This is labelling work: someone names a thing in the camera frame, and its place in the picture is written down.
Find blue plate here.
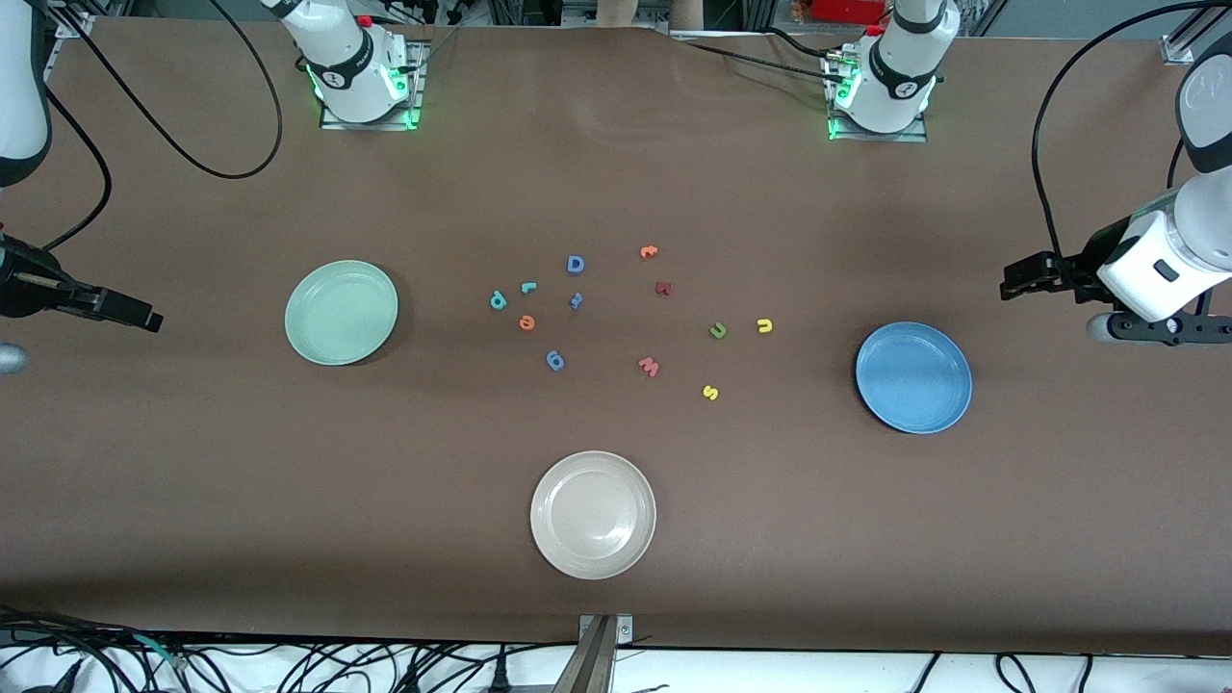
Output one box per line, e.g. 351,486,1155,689
855,321,973,435

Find light green plate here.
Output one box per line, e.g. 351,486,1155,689
285,260,399,367

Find red box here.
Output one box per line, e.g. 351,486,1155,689
808,0,888,26

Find beige plate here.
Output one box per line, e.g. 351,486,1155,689
530,450,657,580

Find person legs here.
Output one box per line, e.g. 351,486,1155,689
595,0,710,32

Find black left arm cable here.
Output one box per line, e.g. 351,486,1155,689
1032,0,1232,270

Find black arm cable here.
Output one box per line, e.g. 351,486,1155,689
1032,0,1232,270
29,0,285,253

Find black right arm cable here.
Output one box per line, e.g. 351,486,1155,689
29,0,285,253

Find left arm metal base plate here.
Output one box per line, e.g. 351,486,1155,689
826,50,931,144

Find teal cable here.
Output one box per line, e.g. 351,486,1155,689
133,632,189,672

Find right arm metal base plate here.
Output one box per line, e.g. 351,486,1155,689
320,40,426,132

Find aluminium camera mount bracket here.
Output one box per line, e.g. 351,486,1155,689
553,614,634,693

